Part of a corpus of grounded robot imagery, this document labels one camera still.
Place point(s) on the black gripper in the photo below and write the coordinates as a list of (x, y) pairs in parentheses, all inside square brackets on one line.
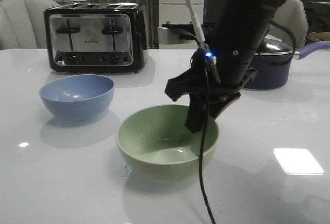
[(198, 81)]

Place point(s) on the green bowl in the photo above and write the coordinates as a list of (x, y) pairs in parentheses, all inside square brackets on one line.
[(156, 144)]

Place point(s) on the blue bowl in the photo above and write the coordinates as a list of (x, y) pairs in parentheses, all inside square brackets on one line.
[(78, 97)]

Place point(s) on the dark blue saucepan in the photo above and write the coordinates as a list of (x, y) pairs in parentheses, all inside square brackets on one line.
[(273, 70)]

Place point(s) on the white refrigerator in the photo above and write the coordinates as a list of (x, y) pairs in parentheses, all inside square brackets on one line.
[(176, 12)]

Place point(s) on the glass pot lid blue knob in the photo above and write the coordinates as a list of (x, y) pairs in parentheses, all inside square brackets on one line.
[(270, 46)]

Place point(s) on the beige chair right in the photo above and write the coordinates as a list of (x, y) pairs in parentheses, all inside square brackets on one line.
[(292, 15)]

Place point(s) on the beige chair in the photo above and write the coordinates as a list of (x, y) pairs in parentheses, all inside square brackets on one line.
[(292, 15), (22, 23)]

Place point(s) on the black chrome four-slot toaster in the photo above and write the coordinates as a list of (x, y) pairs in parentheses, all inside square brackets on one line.
[(97, 37)]

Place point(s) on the beige chair left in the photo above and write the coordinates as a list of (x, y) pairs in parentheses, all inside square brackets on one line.
[(22, 23)]

